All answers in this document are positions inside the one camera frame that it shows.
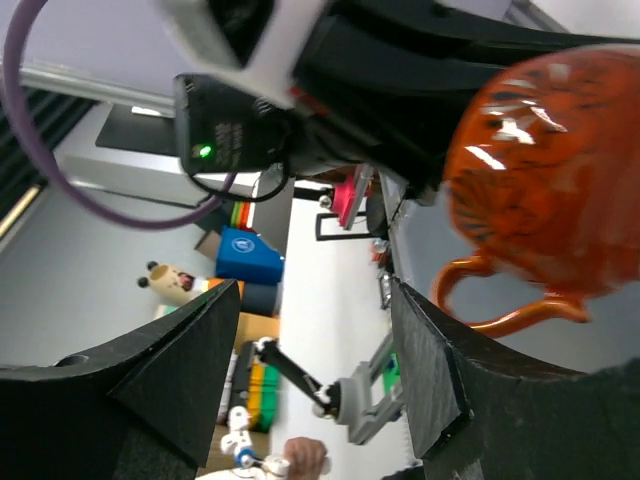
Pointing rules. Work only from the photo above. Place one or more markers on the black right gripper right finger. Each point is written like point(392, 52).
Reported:
point(480, 410)

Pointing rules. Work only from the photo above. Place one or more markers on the grey robot arm in background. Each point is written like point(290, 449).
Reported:
point(340, 390)

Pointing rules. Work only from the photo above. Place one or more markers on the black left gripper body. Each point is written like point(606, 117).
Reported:
point(385, 83)

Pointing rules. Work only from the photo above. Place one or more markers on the orange and black teacup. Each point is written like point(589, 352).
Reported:
point(543, 180)

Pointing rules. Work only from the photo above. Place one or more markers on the person's hand in background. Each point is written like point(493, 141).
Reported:
point(306, 457)

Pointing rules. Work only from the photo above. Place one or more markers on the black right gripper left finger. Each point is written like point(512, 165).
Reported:
point(141, 406)

